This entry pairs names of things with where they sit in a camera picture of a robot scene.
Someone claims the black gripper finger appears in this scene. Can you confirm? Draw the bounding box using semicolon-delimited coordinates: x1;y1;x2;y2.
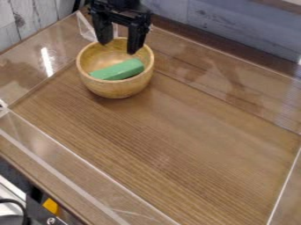
127;23;148;54
92;13;112;45

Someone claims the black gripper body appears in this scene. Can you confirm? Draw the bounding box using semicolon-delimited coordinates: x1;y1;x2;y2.
90;0;151;31

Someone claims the green rectangular block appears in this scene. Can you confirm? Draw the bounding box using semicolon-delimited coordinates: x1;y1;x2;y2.
89;58;144;81

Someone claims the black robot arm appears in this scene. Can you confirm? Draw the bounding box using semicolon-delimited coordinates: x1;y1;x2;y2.
90;0;151;54

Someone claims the brown wooden bowl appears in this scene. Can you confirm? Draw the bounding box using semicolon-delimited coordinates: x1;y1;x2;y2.
76;37;153;98

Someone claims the black device with yellow label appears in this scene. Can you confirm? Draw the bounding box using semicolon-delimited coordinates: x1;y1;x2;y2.
25;195;82;225

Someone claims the clear acrylic corner bracket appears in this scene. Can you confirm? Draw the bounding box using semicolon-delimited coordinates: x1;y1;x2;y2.
74;11;119;42

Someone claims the clear acrylic tray wall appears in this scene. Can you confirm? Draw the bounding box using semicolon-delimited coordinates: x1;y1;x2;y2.
0;99;180;225

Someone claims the black cable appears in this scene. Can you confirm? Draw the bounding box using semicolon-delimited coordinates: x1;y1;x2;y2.
0;198;30;225

